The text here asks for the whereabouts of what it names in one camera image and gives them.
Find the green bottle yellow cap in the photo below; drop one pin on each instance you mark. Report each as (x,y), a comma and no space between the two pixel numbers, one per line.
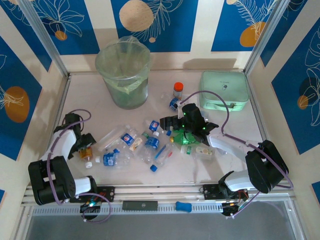
(183,140)

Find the bottle pale blue label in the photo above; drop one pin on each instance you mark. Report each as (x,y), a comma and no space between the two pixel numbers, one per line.
(172,103)

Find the clear bottle blue label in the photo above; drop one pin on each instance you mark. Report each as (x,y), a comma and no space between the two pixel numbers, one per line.
(152,143)
(110,160)

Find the clear bottle blue cap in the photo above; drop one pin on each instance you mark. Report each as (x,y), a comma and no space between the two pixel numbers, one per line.
(162,155)

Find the clear bottle green label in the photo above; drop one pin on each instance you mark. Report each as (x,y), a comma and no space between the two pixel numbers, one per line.
(197,151)

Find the large Pepsi label bottle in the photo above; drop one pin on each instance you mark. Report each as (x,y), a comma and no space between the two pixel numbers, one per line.
(127,138)

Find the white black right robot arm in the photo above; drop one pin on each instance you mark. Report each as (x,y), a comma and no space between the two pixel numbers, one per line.
(230,147)

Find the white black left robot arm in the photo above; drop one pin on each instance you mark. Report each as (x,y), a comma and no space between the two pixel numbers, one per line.
(62,146)

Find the clear plastic waste bin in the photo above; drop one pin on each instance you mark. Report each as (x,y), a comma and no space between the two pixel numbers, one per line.
(125,98)

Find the loose white bottle cap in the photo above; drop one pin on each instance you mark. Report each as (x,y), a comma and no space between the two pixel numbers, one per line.
(88,164)

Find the loose blue bottle cap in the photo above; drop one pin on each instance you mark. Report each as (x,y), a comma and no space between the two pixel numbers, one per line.
(116,150)

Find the orange capped pill bottle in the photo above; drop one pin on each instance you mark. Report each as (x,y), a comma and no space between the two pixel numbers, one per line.
(178,91)

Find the mint green zip pouch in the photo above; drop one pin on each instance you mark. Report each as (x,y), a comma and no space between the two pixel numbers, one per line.
(225,85)

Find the left base circuit board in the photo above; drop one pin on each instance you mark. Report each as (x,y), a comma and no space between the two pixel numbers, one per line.
(90,204)

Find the base circuit board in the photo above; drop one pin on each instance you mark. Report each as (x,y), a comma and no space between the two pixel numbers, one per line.
(90,204)
(232,206)

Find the black flat device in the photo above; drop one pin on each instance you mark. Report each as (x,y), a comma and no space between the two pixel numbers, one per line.
(140,205)

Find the blue bone shaped object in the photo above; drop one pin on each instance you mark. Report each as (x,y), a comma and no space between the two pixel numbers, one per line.
(183,206)

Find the right base circuit board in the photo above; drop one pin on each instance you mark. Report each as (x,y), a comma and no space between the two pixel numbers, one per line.
(232,206)

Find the aluminium side rail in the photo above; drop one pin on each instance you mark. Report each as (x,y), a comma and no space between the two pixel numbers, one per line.
(61,100)
(256,100)

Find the aluminium front rail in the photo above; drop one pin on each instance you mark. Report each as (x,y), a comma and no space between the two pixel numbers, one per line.
(160,191)

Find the aluminium frame post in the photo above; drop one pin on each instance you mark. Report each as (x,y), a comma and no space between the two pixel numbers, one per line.
(266,32)
(42,32)

